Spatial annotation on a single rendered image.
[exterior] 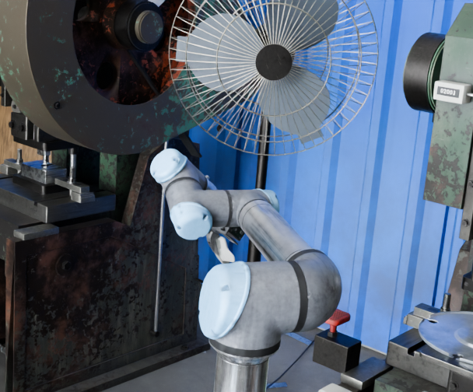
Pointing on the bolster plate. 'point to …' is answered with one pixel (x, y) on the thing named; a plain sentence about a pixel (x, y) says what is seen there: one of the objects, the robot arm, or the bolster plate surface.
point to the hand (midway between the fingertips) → (245, 239)
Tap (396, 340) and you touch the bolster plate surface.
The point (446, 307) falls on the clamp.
